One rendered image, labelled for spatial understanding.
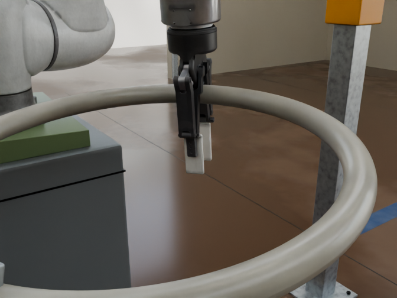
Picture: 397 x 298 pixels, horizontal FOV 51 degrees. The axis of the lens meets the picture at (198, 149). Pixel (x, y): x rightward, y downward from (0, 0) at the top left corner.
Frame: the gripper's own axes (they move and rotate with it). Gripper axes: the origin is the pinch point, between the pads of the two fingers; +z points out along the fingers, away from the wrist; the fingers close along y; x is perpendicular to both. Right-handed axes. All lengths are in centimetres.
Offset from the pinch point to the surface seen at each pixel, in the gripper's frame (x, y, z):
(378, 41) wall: 100, -639, 97
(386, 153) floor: 68, -239, 105
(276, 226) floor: 3, -115, 93
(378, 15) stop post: 34, -77, -11
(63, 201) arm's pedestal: -27.5, 1.9, 12.4
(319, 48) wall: 15, -686, 118
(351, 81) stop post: 28, -72, 7
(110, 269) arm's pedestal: -22.9, -2.8, 32.3
